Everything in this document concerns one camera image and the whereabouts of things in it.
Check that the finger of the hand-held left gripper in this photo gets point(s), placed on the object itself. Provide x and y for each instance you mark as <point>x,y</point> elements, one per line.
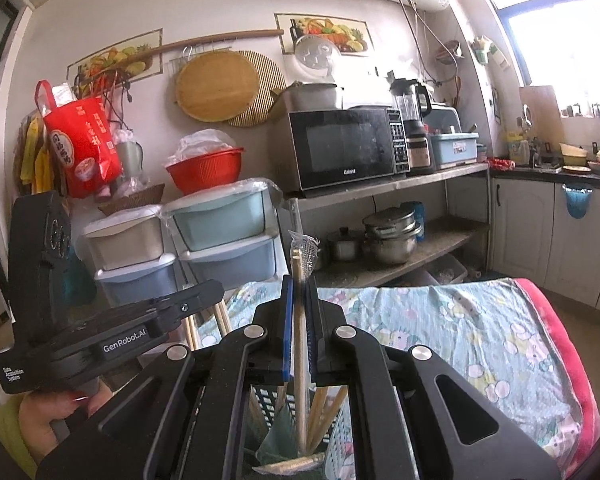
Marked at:
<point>180,300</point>

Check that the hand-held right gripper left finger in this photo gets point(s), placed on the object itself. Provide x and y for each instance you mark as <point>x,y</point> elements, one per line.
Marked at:
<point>288,330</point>

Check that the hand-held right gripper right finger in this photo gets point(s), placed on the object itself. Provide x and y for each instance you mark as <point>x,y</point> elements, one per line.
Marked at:
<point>311,330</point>

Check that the plastic wooden chopsticks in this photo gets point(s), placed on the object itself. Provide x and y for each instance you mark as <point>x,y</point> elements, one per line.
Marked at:
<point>300,350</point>

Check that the bare wooden chopstick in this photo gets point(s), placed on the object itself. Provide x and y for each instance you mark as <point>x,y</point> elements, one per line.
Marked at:
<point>191,332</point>
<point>223,320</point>

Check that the bunch of wooden chopsticks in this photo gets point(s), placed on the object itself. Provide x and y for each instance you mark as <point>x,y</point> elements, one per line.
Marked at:
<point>322,415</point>

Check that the dark green plastic basket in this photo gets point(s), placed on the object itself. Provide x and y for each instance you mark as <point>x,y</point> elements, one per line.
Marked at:
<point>340,455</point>

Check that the person's left forearm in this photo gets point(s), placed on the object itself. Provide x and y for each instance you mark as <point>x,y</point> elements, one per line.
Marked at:
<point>12,440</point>

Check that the person's left hand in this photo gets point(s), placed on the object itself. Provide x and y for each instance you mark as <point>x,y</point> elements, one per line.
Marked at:
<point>50,410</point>

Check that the pastel plastic drawer unit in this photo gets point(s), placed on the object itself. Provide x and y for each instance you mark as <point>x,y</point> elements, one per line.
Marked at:
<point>125,255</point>
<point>225,230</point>

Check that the small steel pot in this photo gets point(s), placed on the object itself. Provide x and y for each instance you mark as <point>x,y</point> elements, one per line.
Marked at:
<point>344,247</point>

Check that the yellow hanging cloths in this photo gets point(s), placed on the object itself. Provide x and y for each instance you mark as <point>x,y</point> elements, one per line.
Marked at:
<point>32,155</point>

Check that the brown wicker basket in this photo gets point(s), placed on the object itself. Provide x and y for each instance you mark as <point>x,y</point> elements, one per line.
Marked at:
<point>132,200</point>

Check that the large steel pot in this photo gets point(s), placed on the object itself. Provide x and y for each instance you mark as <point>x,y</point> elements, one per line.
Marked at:
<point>390,240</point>

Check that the red shopping bag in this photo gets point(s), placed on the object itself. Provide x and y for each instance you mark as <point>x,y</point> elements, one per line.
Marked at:
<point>82,145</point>

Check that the red plastic basin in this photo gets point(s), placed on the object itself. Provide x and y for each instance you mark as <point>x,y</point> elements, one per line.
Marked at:
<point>205,172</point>

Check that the metal cup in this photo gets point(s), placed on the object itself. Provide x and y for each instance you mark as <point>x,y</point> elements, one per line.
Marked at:
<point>129,160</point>

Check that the printed cartoon blanket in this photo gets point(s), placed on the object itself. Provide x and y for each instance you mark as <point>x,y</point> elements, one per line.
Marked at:
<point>455,340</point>

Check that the metal shelf rack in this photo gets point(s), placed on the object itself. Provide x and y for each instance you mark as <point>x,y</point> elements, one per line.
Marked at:
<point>430,245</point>

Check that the clear plastic storage container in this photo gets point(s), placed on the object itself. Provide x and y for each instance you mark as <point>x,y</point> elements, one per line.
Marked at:
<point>447,270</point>

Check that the black microwave oven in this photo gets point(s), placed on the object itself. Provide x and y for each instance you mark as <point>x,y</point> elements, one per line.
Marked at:
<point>345,147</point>

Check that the round wooden cutting board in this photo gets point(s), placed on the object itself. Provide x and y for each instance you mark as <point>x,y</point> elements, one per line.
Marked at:
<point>215,87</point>

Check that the round striped bamboo mat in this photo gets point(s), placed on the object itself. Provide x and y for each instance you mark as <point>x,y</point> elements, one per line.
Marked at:
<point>272,90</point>

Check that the light blue plastic box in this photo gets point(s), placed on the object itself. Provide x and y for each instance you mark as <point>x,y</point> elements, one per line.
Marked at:
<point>455,150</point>

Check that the grey cooker pot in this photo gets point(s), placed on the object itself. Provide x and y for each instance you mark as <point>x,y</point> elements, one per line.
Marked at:
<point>312,97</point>

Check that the black blender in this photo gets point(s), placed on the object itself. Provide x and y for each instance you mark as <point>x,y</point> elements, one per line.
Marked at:
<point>412,120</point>

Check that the white kitchen cabinets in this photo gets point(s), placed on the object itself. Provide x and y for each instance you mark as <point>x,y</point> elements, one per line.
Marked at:
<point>530,230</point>

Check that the long wooden rolling pin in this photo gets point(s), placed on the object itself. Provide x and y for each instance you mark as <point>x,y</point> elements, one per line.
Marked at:
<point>205,42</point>

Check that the clear plastic dome cover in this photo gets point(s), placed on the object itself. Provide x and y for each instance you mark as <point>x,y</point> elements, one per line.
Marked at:
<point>317,57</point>

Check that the blue hanging bag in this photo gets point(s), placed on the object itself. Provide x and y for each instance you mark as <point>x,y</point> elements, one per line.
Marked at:
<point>576,202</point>

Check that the hanging metal strainer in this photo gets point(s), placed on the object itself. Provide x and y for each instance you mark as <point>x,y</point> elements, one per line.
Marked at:
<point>450,52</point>

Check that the rectangular wooden cutting board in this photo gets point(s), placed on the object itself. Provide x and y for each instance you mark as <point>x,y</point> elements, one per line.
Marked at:
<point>540,107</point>

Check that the window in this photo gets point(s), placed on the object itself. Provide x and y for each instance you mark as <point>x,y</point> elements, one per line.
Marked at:
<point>565,45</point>

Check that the fruit wall poster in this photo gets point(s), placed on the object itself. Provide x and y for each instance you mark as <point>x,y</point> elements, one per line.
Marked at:
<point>110,57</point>
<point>320,32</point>

